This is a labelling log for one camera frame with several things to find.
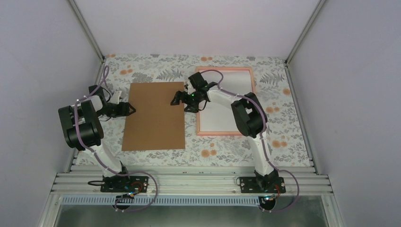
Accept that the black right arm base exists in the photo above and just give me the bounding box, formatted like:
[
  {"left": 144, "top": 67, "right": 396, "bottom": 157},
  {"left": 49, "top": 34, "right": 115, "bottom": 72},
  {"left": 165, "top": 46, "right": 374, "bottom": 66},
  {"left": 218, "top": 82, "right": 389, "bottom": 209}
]
[{"left": 237, "top": 176, "right": 287, "bottom": 194}]

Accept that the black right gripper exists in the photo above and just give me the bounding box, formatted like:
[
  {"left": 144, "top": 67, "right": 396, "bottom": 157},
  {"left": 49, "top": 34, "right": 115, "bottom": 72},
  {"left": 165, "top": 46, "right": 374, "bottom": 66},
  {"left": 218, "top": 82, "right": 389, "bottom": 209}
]
[{"left": 171, "top": 91, "right": 201, "bottom": 114}]

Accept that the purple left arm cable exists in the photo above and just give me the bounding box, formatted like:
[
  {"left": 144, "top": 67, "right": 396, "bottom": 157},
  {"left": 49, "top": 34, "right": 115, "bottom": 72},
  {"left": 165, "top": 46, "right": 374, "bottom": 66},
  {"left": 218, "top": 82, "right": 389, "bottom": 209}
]
[{"left": 73, "top": 65, "right": 159, "bottom": 214}]

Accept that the sunset landscape photo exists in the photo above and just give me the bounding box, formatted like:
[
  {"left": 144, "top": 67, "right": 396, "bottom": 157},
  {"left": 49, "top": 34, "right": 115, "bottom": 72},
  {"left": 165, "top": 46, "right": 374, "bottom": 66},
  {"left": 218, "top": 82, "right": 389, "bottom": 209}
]
[{"left": 199, "top": 70, "right": 253, "bottom": 133}]

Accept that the brown cardboard backing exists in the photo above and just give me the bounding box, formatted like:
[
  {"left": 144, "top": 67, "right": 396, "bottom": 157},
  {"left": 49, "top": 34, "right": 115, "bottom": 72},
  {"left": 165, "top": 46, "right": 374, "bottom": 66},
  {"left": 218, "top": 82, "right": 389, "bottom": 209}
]
[{"left": 122, "top": 82, "right": 185, "bottom": 152}]

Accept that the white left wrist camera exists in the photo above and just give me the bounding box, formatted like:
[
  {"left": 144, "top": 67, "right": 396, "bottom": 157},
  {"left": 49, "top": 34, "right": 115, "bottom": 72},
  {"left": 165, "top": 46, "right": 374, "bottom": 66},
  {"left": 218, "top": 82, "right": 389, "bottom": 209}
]
[{"left": 108, "top": 91, "right": 122, "bottom": 105}]

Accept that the floral patterned table cloth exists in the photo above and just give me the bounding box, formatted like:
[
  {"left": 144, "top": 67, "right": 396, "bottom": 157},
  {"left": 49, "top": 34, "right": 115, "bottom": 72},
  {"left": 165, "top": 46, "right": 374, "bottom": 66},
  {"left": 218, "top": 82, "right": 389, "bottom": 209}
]
[{"left": 102, "top": 54, "right": 310, "bottom": 167}]

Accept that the aluminium rail platform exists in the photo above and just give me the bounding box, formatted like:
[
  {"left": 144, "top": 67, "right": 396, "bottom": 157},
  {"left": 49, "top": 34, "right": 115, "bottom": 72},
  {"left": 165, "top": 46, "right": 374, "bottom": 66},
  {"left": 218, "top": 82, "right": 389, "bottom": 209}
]
[{"left": 39, "top": 165, "right": 343, "bottom": 227}]

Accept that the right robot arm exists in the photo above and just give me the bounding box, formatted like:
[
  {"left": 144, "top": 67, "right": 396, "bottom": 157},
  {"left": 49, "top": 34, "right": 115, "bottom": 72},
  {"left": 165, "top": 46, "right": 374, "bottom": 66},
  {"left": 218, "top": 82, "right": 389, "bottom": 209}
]
[{"left": 170, "top": 71, "right": 279, "bottom": 192}]

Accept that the grey slotted cable duct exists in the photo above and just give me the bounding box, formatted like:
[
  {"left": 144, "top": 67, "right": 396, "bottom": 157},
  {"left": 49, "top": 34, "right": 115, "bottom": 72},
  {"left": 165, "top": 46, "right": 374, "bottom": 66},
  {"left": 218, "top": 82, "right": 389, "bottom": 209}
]
[{"left": 61, "top": 195, "right": 268, "bottom": 207}]

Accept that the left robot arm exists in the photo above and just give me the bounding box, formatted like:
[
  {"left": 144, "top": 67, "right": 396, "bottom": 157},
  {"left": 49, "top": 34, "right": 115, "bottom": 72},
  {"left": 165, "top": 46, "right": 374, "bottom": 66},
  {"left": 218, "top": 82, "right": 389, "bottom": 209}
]
[{"left": 58, "top": 85, "right": 136, "bottom": 192}]

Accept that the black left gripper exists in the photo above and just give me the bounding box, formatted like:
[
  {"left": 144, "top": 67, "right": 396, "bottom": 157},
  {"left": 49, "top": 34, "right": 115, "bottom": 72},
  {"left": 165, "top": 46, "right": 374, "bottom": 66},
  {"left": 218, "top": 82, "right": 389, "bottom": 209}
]
[{"left": 97, "top": 102, "right": 136, "bottom": 118}]

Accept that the pink wooden picture frame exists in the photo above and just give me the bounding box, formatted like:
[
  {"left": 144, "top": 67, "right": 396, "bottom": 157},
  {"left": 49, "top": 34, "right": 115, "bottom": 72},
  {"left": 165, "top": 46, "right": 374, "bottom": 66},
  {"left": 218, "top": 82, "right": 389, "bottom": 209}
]
[{"left": 195, "top": 66, "right": 257, "bottom": 137}]

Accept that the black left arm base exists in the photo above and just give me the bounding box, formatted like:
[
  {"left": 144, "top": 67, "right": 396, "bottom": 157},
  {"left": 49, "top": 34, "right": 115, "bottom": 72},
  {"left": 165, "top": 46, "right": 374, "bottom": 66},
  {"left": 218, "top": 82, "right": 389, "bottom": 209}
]
[{"left": 100, "top": 175, "right": 149, "bottom": 193}]

